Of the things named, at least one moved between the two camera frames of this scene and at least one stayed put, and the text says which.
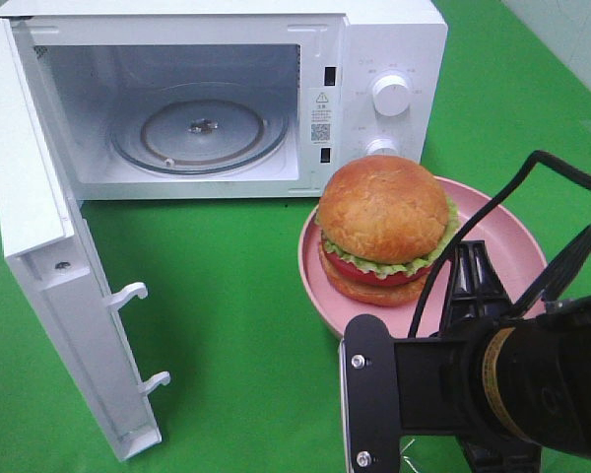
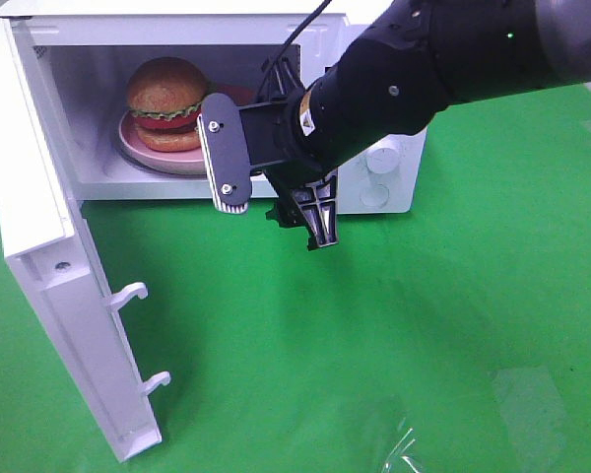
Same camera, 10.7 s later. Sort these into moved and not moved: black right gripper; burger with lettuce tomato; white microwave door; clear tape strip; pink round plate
Moved: pink round plate; burger with lettuce tomato; black right gripper
Not moved: white microwave door; clear tape strip
